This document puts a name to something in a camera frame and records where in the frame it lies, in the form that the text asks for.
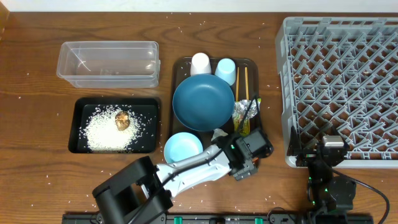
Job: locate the grey dishwasher rack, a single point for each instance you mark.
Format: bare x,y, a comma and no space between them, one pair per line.
341,72

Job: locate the pink plastic cup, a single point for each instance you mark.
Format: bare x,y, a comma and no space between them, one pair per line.
200,64

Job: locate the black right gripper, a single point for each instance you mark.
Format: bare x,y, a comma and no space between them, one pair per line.
307,155

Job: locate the pile of white rice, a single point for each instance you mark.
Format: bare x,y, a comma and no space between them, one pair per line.
101,132

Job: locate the light blue bowl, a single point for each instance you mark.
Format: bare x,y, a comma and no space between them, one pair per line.
181,146

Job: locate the clear plastic bin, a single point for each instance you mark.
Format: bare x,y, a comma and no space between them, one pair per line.
110,64

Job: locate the dark brown serving tray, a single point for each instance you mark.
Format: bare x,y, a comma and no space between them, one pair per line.
181,70

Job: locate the yellow green snack packet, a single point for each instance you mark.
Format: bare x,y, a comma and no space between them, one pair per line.
242,126

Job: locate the wooden chopstick left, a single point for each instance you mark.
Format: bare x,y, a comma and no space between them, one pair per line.
237,85

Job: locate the wooden chopstick right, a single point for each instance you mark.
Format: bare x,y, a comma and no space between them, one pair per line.
246,82

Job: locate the crumpled foil wrapper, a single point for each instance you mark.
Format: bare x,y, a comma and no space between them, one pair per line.
246,106

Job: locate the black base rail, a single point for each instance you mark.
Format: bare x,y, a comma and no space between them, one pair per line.
274,218

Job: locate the light blue plastic cup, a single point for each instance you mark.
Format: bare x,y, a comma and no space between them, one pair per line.
226,70

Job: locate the black plastic tray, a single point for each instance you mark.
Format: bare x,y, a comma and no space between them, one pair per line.
146,110

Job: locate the white crumpled napkin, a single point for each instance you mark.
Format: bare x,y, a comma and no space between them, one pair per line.
218,133

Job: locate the wooden chopstick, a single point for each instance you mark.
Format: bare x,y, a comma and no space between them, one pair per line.
237,85
246,82

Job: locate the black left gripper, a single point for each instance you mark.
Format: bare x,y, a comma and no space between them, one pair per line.
251,169

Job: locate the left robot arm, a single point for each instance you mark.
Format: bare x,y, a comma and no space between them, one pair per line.
142,191

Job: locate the dark blue plate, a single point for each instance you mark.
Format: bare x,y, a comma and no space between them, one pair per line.
203,102

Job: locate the brown food lump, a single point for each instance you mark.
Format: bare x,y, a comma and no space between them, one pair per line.
122,120

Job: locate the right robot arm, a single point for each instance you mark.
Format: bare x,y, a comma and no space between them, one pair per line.
331,195

